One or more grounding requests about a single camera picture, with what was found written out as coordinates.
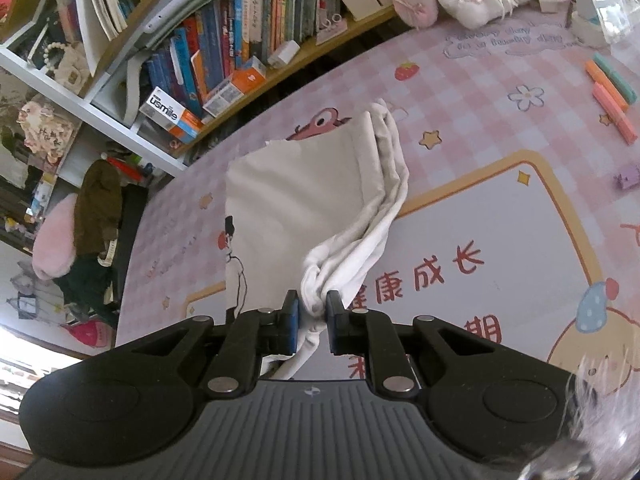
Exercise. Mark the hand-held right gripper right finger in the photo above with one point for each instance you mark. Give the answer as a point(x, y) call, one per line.
point(335, 325)

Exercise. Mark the orange highlighter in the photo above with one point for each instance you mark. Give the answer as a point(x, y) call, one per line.
point(605, 82)

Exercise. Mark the white quilted handbag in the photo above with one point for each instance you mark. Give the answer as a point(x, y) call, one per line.
point(75, 70)

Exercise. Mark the cream printed t-shirt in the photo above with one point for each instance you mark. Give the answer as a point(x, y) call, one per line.
point(300, 195)

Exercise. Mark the dark green cloth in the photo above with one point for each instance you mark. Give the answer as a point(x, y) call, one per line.
point(87, 290)

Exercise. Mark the flat white orange box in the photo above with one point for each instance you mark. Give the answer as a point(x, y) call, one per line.
point(235, 87)

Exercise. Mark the tall white orange box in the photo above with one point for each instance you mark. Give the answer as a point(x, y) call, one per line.
point(167, 115)

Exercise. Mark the pink checked cartoon table mat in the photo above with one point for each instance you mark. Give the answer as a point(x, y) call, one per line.
point(500, 135)

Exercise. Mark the teal highlighter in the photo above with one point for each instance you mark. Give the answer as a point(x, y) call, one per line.
point(617, 77)

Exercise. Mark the pink highlighter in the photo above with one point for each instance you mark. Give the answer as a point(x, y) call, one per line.
point(617, 112)

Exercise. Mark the small purple clip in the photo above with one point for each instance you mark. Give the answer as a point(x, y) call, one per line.
point(627, 180)

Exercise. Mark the small white block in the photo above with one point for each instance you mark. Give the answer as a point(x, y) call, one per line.
point(283, 53)

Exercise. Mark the white bookshelf with wooden boards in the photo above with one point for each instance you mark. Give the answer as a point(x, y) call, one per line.
point(100, 111)

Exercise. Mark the row of colourful books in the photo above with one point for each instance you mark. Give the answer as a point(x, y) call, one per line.
point(225, 25)

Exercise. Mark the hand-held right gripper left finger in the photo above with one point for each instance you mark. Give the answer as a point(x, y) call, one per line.
point(291, 325)

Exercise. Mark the olive green jacket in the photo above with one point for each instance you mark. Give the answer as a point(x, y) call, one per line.
point(100, 205)

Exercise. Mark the pink fluffy cushion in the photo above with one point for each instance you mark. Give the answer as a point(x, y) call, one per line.
point(55, 240)

